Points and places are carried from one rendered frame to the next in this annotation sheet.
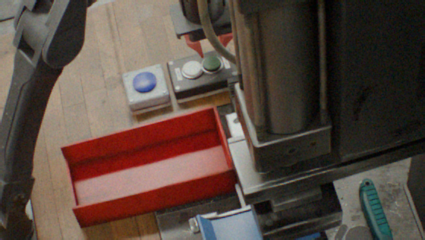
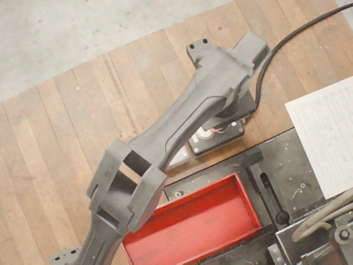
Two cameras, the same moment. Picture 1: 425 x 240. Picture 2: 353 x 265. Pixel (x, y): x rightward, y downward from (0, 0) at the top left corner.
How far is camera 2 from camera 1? 0.65 m
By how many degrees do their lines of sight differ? 21
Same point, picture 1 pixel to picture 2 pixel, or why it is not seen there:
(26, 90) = (109, 243)
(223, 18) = (241, 108)
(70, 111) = not seen: hidden behind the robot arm
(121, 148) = (159, 212)
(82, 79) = (103, 141)
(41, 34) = (124, 213)
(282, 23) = not seen: outside the picture
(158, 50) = (164, 104)
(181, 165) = (211, 217)
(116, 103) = not seen: hidden behind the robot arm
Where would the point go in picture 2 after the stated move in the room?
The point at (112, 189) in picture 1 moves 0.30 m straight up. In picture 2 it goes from (159, 247) to (149, 223)
